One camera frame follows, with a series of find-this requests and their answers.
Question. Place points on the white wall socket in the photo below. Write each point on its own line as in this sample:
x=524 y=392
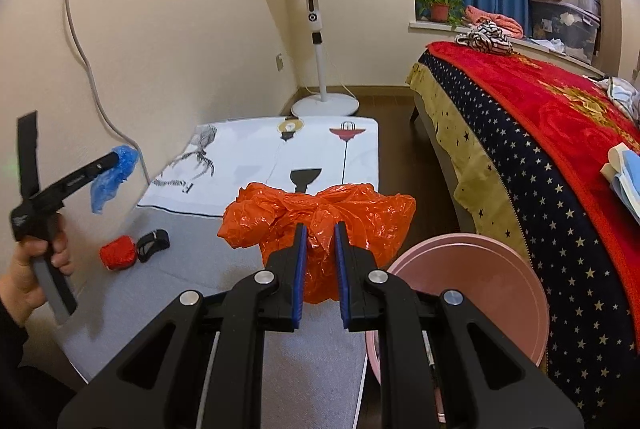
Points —
x=279 y=62

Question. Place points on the white grey printed mat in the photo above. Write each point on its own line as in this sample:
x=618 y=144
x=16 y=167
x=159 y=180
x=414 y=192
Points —
x=240 y=144

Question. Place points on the red plastic bag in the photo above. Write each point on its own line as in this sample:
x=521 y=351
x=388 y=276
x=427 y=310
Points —
x=117 y=254

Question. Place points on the pink cloth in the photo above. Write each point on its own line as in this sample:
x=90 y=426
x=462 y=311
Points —
x=495 y=21

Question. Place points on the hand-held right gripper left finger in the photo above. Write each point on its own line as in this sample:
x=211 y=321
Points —
x=300 y=274

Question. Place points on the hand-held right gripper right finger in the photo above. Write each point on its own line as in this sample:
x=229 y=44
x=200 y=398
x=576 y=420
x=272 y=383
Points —
x=341 y=279

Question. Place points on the blue plastic bag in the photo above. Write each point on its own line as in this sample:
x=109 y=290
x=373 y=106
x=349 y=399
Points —
x=112 y=181

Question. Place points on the person's left forearm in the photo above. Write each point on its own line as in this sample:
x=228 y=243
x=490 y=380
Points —
x=20 y=384

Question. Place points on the person's left hand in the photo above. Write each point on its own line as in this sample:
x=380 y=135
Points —
x=17 y=274

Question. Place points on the folded light cloth stack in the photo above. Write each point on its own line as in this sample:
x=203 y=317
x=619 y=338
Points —
x=625 y=184

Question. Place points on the striped cloth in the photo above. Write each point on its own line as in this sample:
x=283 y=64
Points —
x=487 y=36

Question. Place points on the clear storage box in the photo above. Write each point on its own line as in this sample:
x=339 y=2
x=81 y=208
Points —
x=565 y=26

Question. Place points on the bed with red blanket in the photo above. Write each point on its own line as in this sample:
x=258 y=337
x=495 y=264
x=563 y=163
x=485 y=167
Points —
x=525 y=109

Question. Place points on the orange plastic bag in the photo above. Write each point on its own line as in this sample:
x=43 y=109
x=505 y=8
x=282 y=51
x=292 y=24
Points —
x=370 y=219

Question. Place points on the white light blue cloth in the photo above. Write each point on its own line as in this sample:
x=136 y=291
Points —
x=622 y=96

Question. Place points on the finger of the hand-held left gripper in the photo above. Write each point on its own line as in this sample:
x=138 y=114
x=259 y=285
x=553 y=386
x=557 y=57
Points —
x=90 y=171

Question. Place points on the potted green plant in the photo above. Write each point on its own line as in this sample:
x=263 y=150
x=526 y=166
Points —
x=440 y=11

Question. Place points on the pink plastic basin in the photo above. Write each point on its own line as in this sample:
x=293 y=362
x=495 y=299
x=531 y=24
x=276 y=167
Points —
x=475 y=289

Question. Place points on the gold star bed sheet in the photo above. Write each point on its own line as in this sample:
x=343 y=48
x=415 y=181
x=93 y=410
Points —
x=480 y=169

